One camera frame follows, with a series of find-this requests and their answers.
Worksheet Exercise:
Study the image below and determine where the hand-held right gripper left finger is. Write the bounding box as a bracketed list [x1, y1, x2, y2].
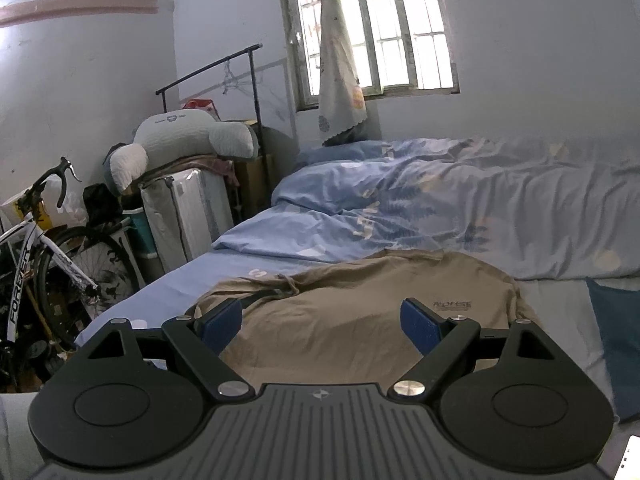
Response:
[85, 298, 255, 403]

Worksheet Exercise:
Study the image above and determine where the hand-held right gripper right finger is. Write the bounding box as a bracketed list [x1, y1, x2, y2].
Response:
[387, 297, 557, 403]

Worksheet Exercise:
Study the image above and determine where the beige t-shirt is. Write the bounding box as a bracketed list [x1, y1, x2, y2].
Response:
[190, 249, 543, 391]

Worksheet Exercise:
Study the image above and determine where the black clothes rack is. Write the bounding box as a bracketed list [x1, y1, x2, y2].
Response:
[155, 44, 263, 127]

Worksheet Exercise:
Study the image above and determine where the white suitcase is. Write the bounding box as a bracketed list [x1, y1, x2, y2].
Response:
[140, 167, 235, 273]

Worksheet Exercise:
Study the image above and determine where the teal plastic bin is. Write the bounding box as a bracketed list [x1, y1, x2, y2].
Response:
[122, 207, 161, 261]

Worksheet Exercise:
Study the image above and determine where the printed blue duvet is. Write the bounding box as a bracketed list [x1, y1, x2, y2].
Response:
[212, 137, 640, 281]

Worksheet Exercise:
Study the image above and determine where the bed with blue printed sheet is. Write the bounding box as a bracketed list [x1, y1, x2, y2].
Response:
[74, 247, 640, 480]

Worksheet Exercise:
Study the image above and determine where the pink cloth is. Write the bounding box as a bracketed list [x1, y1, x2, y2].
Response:
[165, 155, 241, 186]

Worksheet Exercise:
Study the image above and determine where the black bag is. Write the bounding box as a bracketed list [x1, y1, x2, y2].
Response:
[82, 182, 123, 226]

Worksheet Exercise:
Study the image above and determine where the clear plastic bag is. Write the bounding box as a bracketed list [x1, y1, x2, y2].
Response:
[42, 182, 88, 231]

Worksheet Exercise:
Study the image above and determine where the plain blue pillow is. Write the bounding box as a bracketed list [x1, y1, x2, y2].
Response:
[295, 141, 391, 167]

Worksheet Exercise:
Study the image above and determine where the white grey plush pillow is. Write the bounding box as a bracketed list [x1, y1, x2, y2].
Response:
[102, 109, 260, 196]

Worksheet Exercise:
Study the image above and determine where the dark teal folded garment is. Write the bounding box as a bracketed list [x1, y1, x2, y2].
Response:
[585, 277, 640, 423]

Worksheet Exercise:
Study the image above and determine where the yellow bag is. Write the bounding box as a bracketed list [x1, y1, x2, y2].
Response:
[15, 195, 53, 231]

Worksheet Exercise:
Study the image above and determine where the white road bicycle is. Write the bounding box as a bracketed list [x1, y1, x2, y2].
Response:
[0, 156, 146, 393]

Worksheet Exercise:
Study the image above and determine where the red white bag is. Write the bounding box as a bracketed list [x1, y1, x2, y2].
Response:
[181, 99, 221, 122]

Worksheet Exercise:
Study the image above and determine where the patterned white curtain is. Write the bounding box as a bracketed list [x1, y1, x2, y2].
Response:
[290, 0, 368, 145]

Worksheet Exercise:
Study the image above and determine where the white flat device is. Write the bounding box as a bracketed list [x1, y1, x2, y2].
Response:
[612, 435, 640, 480]

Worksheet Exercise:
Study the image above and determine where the barred window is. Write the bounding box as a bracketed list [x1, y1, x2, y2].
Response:
[275, 0, 460, 113]

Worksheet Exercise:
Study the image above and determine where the wire clothes hanger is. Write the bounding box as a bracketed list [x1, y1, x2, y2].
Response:
[220, 57, 243, 96]

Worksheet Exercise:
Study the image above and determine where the pink wall strip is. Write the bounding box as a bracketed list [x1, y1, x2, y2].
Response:
[0, 0, 158, 28]

